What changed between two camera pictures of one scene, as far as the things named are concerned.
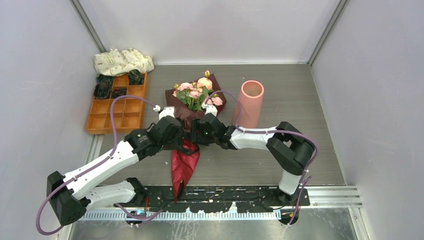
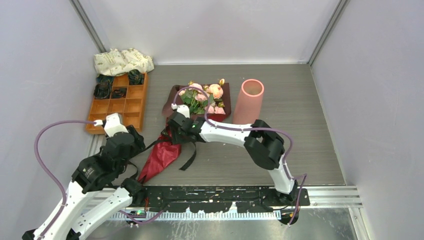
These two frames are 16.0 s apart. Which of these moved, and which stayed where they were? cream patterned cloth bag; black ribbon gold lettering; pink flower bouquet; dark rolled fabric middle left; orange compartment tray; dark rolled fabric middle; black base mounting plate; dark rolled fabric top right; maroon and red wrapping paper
Moved: black ribbon gold lettering; pink flower bouquet; maroon and red wrapping paper
Stayed: orange compartment tray; cream patterned cloth bag; black base mounting plate; dark rolled fabric top right; dark rolled fabric middle; dark rolled fabric middle left
